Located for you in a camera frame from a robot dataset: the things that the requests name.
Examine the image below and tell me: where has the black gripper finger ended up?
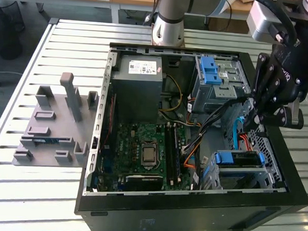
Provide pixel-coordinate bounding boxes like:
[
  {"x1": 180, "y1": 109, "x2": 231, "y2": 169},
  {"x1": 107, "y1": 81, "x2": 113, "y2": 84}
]
[
  {"x1": 256, "y1": 97, "x2": 306, "y2": 130},
  {"x1": 247, "y1": 52, "x2": 283, "y2": 131}
]

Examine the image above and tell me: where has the hard disk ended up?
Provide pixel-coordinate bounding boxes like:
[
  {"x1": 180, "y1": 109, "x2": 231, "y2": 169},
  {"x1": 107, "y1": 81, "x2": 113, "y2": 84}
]
[{"x1": 214, "y1": 148, "x2": 265, "y2": 170}]

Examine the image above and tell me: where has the grey metal disk bay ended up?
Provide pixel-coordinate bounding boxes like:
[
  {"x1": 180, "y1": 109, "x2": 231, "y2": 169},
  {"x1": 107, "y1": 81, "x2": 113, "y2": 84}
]
[{"x1": 203, "y1": 148, "x2": 282, "y2": 195}]

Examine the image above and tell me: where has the blue plastic drive latch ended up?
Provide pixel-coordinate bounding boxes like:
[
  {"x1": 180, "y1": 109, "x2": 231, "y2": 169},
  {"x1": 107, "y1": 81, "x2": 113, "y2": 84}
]
[{"x1": 198, "y1": 56, "x2": 224, "y2": 86}]

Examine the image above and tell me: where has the grey optical drive cage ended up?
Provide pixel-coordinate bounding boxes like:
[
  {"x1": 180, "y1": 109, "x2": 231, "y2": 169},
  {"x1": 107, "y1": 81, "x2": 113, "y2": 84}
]
[{"x1": 190, "y1": 54, "x2": 254, "y2": 119}]

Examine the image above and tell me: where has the black RAM stick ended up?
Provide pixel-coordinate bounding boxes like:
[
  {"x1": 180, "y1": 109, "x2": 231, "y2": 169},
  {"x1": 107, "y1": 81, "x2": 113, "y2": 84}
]
[{"x1": 169, "y1": 123, "x2": 185, "y2": 184}]

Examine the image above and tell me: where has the CPU socket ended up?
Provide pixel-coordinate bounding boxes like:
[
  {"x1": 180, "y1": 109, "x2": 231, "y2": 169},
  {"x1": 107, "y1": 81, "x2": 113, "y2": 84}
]
[{"x1": 138, "y1": 138, "x2": 161, "y2": 172}]

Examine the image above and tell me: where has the silver CPU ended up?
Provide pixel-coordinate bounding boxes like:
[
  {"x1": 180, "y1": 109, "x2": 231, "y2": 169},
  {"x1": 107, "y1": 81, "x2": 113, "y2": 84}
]
[{"x1": 141, "y1": 146, "x2": 158, "y2": 165}]

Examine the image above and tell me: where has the grey power supply unit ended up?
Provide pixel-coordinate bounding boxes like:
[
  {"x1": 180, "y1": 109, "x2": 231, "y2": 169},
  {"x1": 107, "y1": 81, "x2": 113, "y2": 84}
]
[{"x1": 108, "y1": 52, "x2": 165, "y2": 124}]

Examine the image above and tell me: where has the green motherboard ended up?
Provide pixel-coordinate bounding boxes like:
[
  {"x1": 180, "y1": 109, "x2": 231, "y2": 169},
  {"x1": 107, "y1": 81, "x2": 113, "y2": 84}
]
[{"x1": 97, "y1": 119, "x2": 200, "y2": 197}]

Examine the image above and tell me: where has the black graphics card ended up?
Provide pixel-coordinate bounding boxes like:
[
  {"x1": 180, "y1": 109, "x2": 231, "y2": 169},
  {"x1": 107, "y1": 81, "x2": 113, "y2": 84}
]
[{"x1": 123, "y1": 172, "x2": 164, "y2": 193}]

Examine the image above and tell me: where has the black PC case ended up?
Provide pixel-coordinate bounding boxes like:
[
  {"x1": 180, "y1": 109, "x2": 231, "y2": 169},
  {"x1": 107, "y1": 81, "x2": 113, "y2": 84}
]
[{"x1": 73, "y1": 40, "x2": 308, "y2": 231}]

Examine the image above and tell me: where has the grey parts rack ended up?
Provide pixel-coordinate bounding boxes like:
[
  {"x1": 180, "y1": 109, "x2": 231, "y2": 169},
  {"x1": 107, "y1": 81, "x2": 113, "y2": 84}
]
[{"x1": 11, "y1": 69, "x2": 102, "y2": 171}]

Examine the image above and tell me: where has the blue green RAM stick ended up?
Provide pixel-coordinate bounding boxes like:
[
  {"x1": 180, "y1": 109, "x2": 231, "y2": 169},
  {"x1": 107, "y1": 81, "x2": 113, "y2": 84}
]
[{"x1": 32, "y1": 137, "x2": 62, "y2": 145}]

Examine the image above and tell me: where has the black mesh waste bin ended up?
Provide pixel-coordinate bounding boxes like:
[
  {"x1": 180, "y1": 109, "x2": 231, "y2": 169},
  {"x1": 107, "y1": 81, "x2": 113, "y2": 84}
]
[{"x1": 0, "y1": 0, "x2": 28, "y2": 61}]

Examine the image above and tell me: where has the red data wire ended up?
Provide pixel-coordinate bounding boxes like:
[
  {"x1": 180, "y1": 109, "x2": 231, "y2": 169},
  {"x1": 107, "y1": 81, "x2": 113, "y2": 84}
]
[{"x1": 238, "y1": 131, "x2": 255, "y2": 154}]

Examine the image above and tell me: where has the blue data wire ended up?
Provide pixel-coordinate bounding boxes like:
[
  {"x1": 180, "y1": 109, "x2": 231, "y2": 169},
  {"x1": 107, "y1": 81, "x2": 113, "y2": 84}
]
[{"x1": 229, "y1": 115, "x2": 246, "y2": 154}]

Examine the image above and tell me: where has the black sleeved cable bundle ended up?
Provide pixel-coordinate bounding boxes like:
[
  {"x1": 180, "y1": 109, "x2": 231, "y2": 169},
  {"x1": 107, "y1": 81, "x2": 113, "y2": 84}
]
[{"x1": 182, "y1": 94, "x2": 250, "y2": 160}]

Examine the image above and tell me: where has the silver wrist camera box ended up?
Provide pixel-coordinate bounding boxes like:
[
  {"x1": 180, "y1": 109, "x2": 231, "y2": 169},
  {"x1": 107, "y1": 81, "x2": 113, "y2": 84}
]
[{"x1": 245, "y1": 1, "x2": 283, "y2": 45}]

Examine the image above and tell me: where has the red wire with white tag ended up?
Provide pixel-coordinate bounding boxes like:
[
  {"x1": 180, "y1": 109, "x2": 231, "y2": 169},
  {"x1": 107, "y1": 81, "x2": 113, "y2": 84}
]
[{"x1": 185, "y1": 95, "x2": 200, "y2": 127}]

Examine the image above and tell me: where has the yellow power wire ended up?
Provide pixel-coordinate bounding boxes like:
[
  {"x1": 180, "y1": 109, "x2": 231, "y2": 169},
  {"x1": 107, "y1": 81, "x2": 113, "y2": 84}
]
[{"x1": 158, "y1": 73, "x2": 185, "y2": 115}]

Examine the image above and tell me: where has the black white cable bundle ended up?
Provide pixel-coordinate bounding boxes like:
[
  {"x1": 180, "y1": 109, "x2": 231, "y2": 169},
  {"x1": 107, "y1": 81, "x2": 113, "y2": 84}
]
[{"x1": 157, "y1": 115, "x2": 204, "y2": 130}]

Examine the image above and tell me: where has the orange data wire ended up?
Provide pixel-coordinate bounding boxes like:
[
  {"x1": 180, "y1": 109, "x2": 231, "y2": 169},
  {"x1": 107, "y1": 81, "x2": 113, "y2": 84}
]
[{"x1": 183, "y1": 146, "x2": 198, "y2": 171}]

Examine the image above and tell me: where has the brown square base plate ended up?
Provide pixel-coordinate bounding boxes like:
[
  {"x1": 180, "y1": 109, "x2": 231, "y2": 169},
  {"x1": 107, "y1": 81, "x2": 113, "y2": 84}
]
[{"x1": 150, "y1": 40, "x2": 187, "y2": 49}]

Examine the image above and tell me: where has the red black twisted wire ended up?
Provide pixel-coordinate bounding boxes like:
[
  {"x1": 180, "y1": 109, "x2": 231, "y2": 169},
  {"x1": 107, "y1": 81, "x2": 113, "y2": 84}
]
[{"x1": 106, "y1": 93, "x2": 117, "y2": 149}]

